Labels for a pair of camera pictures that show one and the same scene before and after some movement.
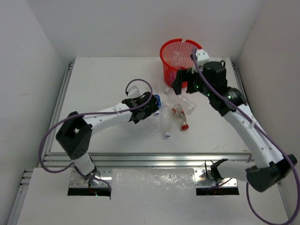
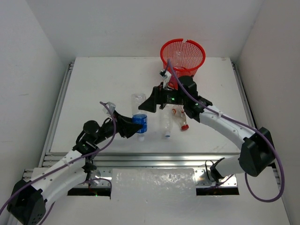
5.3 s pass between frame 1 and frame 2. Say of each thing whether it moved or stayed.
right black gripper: moved
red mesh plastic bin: stayed
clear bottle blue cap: stayed
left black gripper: moved
